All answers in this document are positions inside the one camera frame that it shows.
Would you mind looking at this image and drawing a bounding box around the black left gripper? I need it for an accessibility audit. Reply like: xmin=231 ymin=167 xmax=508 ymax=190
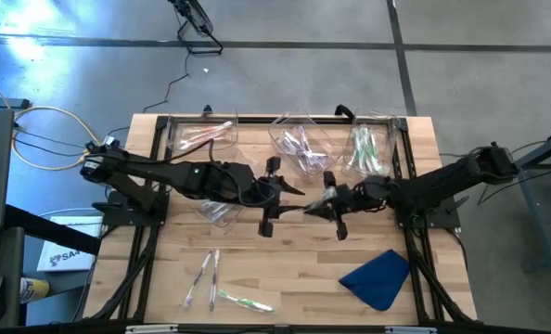
xmin=256 ymin=156 xmax=306 ymax=238

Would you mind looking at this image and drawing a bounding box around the silver aluminium bracket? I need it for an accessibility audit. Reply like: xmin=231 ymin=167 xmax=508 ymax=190
xmin=125 ymin=324 xmax=179 ymax=334
xmin=385 ymin=326 xmax=438 ymax=334

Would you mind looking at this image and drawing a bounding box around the black side desk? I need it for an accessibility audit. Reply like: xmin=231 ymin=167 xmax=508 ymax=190
xmin=0 ymin=203 xmax=101 ymax=326

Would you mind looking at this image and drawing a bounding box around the dark grey power strip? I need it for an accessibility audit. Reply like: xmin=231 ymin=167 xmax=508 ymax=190
xmin=0 ymin=96 xmax=32 ymax=110

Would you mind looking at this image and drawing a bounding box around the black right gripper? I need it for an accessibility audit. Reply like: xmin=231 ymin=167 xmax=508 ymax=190
xmin=304 ymin=171 xmax=368 ymax=241

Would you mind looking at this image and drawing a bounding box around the grey metal desk frame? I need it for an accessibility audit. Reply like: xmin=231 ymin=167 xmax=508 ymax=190
xmin=493 ymin=127 xmax=551 ymax=273

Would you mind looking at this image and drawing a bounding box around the white label box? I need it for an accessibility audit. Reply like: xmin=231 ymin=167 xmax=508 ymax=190
xmin=36 ymin=215 xmax=105 ymax=274

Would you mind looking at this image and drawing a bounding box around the black fan power cable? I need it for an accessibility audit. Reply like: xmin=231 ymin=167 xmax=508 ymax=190
xmin=141 ymin=50 xmax=191 ymax=115

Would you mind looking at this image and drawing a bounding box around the black wire floor fan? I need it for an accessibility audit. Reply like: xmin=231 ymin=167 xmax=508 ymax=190
xmin=166 ymin=0 xmax=224 ymax=56

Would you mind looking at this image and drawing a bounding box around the blue toothbrush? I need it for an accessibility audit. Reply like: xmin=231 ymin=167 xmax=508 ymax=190
xmin=200 ymin=201 xmax=235 ymax=223

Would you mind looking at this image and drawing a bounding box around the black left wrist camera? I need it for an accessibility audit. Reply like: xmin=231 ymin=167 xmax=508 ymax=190
xmin=236 ymin=164 xmax=263 ymax=196

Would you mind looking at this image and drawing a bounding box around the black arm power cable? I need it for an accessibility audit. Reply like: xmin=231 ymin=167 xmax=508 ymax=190
xmin=477 ymin=169 xmax=551 ymax=205

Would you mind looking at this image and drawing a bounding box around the yellow drink can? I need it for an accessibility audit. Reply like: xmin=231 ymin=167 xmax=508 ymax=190
xmin=19 ymin=276 xmax=51 ymax=305

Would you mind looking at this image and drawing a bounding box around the clear plastic bin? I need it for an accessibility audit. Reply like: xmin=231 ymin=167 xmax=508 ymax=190
xmin=166 ymin=113 xmax=241 ymax=153
xmin=342 ymin=109 xmax=398 ymax=178
xmin=267 ymin=110 xmax=345 ymax=178
xmin=186 ymin=198 xmax=248 ymax=229

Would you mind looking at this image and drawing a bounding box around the yellow extension cable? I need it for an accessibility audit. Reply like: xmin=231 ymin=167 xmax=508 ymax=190
xmin=0 ymin=76 xmax=103 ymax=172

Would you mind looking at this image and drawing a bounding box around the dark blue cloth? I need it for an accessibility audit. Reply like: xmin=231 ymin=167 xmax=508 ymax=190
xmin=338 ymin=249 xmax=411 ymax=313

